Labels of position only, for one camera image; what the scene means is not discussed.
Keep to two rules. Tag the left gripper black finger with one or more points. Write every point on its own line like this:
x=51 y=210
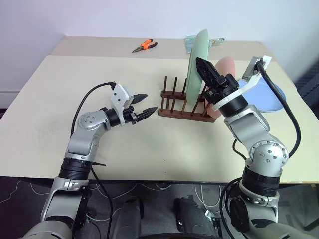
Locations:
x=139 y=98
x=147 y=113

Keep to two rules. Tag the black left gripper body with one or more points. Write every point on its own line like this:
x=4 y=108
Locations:
x=130 y=115

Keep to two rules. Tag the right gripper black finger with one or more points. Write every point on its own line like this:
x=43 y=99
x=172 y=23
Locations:
x=208 y=71

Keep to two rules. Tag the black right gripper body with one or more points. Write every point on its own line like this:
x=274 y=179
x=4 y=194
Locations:
x=221 y=90

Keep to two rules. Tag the green plate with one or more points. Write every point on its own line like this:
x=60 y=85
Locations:
x=198 y=57

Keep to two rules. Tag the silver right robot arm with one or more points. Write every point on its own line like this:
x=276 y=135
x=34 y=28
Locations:
x=249 y=127

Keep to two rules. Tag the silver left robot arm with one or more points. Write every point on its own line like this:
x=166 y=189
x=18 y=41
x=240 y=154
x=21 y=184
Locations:
x=82 y=144

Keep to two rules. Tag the wooden dish rack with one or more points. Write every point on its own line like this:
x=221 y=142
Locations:
x=184 y=115

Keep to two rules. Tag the pink plate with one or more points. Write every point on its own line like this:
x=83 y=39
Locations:
x=225 y=66

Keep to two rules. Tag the blue plate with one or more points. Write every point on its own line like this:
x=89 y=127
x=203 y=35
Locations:
x=264 y=97

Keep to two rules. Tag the orange and black pliers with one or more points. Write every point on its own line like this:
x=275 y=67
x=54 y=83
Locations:
x=145 y=44

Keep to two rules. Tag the dark grey rounded shape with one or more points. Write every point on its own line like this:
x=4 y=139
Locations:
x=130 y=216
x=189 y=216

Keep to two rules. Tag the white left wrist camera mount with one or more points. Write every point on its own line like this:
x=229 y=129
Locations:
x=119 y=95

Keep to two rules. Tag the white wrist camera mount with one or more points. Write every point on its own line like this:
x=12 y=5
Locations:
x=119 y=95
x=251 y=82

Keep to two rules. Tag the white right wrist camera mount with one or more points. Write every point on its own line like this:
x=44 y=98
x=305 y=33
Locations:
x=251 y=82

